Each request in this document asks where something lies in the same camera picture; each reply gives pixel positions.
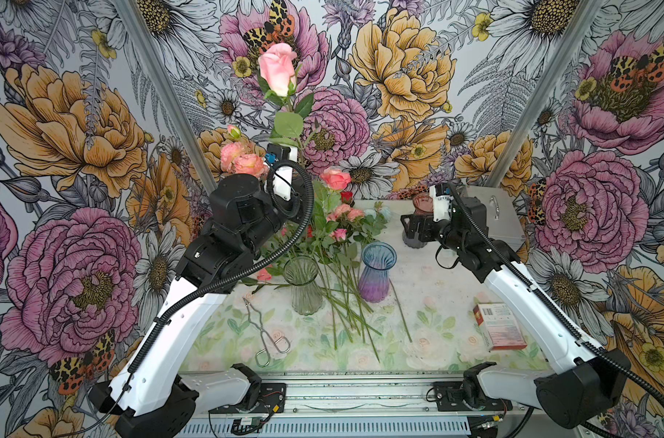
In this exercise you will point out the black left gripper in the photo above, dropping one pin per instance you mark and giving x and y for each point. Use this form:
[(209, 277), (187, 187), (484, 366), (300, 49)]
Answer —
[(297, 202)]

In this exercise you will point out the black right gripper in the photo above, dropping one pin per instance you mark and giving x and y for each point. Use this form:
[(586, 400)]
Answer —
[(426, 223)]

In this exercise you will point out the pink rose stem bunch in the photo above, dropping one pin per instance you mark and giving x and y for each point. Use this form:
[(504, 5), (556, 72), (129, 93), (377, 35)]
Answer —
[(241, 156)]

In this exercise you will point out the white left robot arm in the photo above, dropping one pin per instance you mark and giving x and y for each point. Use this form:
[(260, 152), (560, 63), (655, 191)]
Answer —
[(149, 397)]

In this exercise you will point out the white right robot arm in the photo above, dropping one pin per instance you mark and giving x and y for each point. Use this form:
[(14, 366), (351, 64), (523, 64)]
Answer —
[(583, 380)]

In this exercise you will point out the dark pink glass vase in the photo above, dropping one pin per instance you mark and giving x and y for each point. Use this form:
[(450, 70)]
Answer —
[(423, 205)]

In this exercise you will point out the clear glass vase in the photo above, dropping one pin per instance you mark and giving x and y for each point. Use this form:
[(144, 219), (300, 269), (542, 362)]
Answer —
[(301, 274)]

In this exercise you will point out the blue purple glass vase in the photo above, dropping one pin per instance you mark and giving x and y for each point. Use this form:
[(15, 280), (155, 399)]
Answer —
[(378, 259)]

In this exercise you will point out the grey metal box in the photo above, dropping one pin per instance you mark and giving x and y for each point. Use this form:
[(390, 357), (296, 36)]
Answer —
[(502, 220)]

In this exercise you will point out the pink flower stems on table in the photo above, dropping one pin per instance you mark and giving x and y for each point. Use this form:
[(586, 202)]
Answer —
[(348, 274)]

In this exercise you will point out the floral table mat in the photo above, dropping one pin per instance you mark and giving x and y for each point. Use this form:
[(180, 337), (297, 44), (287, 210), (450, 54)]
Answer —
[(425, 324)]

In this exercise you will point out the red small box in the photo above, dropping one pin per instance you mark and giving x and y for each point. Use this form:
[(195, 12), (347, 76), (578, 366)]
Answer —
[(499, 327)]

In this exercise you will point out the metal scissors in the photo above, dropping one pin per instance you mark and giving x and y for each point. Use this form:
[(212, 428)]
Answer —
[(279, 345)]

